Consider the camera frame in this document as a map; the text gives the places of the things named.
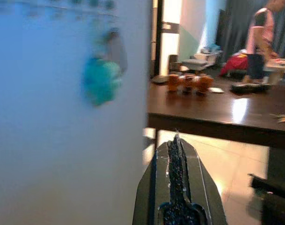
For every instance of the orange toy figure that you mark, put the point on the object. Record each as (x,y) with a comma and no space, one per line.
(187,84)
(173,82)
(203,83)

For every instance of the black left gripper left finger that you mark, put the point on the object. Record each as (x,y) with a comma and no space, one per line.
(161,187)

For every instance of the scraps of paper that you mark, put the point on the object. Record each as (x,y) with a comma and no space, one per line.
(282,117)

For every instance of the dark brown wooden table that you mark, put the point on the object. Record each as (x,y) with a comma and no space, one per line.
(214,110)

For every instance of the red cloth bundle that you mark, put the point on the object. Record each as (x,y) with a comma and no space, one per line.
(234,63)

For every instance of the grey sofa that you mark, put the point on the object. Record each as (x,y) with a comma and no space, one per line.
(200,59)

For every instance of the small white card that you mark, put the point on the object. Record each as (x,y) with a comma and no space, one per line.
(216,90)

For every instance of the black chair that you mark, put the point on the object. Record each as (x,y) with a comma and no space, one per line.
(273,197)

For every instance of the grey round plate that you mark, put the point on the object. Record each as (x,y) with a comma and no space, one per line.
(160,79)

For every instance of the black remote control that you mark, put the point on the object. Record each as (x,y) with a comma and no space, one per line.
(250,87)

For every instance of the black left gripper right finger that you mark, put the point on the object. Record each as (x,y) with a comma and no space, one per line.
(203,194)

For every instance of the black door frame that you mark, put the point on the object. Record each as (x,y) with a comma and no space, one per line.
(159,37)

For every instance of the person in pink shirt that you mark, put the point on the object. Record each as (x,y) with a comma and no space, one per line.
(259,42)

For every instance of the dark grey curtain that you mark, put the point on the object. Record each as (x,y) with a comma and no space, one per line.
(238,23)

